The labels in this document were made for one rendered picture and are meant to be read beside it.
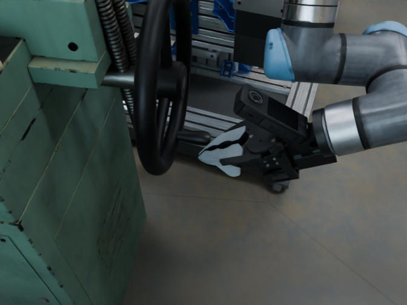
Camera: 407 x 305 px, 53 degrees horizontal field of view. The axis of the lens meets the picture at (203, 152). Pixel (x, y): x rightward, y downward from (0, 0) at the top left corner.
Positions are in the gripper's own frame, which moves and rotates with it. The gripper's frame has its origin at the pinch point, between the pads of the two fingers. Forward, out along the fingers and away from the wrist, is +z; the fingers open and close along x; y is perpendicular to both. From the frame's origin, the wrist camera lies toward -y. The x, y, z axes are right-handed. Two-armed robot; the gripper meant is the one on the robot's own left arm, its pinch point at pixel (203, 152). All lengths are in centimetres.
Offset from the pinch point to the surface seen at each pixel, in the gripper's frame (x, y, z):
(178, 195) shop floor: 36, 53, 48
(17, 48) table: -2.9, -29.2, 10.5
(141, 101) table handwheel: -8.5, -19.1, -3.9
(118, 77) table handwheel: 2.5, -17.1, 5.4
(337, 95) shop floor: 99, 83, -4
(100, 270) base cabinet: -7.2, 22.2, 39.7
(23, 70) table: -3.6, -26.5, 11.9
